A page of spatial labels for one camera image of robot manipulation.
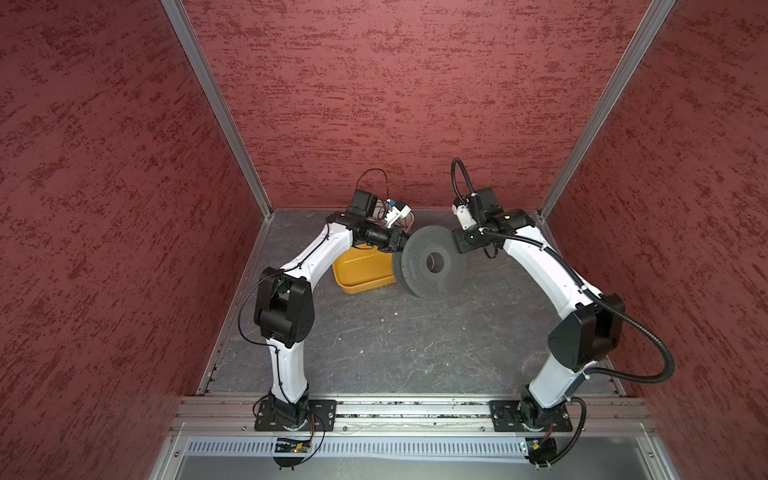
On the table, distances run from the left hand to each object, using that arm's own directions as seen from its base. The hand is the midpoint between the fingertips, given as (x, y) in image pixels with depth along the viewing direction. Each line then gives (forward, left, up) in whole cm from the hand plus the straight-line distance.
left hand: (415, 252), depth 81 cm
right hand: (+5, -14, -2) cm, 15 cm away
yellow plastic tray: (+9, +17, -23) cm, 30 cm away
